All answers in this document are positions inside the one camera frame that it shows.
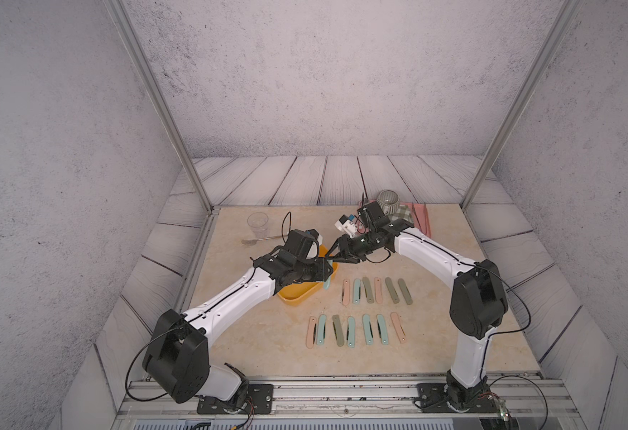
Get striped ceramic cup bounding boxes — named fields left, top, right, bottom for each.
left=376, top=190, right=400, bottom=216

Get left aluminium frame post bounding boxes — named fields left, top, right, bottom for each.
left=104, top=0, right=214, bottom=212

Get clear plastic cup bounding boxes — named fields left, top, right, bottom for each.
left=247, top=211, right=270, bottom=239

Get aluminium rail base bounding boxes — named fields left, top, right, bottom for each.
left=113, top=374, right=586, bottom=429

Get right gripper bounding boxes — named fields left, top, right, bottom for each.
left=323, top=231, right=378, bottom=264

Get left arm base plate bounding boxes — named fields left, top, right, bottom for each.
left=197, top=383, right=274, bottom=415

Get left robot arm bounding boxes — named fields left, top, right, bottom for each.
left=142, top=255, right=334, bottom=410

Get aluminium frame post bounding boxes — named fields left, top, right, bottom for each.
left=104, top=0, right=214, bottom=212
left=460, top=0, right=583, bottom=211

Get teal folding fruit knife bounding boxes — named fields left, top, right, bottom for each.
left=316, top=315, right=326, bottom=346

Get pink folding fruit knife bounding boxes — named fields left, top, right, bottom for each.
left=341, top=279, right=351, bottom=306

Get green checkered cloth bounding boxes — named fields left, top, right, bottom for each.
left=389, top=204, right=415, bottom=225

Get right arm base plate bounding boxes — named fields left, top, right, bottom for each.
left=412, top=383, right=498, bottom=414

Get wooden handled spoon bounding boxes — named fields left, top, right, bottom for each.
left=240, top=236, right=287, bottom=247

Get pink plastic tray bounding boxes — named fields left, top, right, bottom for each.
left=406, top=202, right=432, bottom=238

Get right aluminium frame post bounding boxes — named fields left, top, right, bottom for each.
left=460, top=0, right=583, bottom=211

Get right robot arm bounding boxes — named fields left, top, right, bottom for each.
left=326, top=222, right=508, bottom=410

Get yellow plastic storage box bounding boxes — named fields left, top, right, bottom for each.
left=275, top=245, right=338, bottom=306

